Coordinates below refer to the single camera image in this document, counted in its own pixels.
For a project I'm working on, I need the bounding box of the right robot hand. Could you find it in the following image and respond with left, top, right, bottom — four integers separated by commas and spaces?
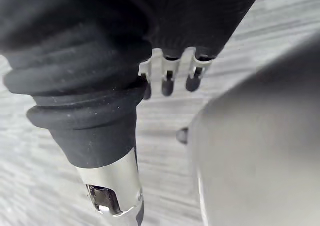
0, 0, 266, 226

